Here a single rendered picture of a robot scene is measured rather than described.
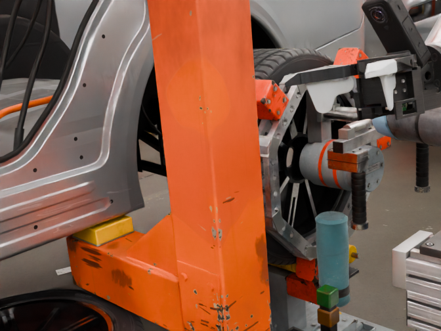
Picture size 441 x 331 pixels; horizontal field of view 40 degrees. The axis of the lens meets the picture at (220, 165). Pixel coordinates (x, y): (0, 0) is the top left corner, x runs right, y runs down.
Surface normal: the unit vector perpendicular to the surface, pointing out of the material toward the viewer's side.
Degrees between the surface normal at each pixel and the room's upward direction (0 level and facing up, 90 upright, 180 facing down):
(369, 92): 90
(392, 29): 121
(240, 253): 90
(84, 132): 90
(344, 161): 90
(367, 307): 0
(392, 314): 0
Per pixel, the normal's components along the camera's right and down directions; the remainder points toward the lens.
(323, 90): -0.01, 0.22
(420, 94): 0.51, 0.05
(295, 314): 0.71, 0.13
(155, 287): -0.70, 0.25
